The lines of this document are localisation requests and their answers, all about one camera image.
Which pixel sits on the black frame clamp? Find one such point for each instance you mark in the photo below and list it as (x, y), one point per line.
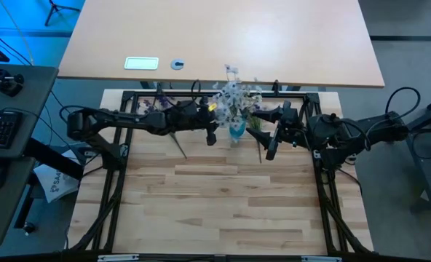
(159, 88)
(275, 86)

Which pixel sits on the black round knob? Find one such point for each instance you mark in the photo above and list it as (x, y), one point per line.
(28, 228)

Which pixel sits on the white paper bag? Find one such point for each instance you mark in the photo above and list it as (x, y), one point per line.
(57, 182)

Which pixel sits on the blue textured glass vase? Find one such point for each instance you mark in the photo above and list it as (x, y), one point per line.
(237, 132)

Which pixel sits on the silver metal bracket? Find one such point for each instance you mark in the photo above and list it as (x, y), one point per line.
(118, 258)
(321, 258)

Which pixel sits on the dark metal stand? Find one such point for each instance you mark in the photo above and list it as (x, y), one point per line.
(428, 145)

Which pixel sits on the small yellow tag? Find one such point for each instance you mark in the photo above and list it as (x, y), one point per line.
(212, 107)

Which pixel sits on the black diagonal support bar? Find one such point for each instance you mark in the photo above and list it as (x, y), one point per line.
(51, 156)

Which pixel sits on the black tripod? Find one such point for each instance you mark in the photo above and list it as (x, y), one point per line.
(53, 9)

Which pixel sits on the light wooden desk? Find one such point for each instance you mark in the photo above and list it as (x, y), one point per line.
(219, 36)

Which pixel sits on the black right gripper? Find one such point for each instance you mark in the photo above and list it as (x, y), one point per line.
(292, 127)

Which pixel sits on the purple artificial flower bunch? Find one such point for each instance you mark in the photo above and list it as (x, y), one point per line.
(151, 103)
(256, 123)

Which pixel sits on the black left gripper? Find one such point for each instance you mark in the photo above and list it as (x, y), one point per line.
(190, 116)

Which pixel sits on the white rectangular desk plate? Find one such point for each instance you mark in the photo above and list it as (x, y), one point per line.
(141, 63)

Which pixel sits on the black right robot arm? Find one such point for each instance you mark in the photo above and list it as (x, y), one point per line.
(375, 127)

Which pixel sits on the black clamp mount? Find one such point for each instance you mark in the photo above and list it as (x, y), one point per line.
(6, 83)

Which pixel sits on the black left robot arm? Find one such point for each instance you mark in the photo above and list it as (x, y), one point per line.
(121, 118)

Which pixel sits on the white artificial flower bunch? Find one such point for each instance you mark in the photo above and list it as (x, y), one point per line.
(233, 89)
(222, 109)

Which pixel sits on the dark grey side desk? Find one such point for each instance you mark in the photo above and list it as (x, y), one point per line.
(4, 211)

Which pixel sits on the black aluminium table frame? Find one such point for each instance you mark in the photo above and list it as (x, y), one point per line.
(108, 203)

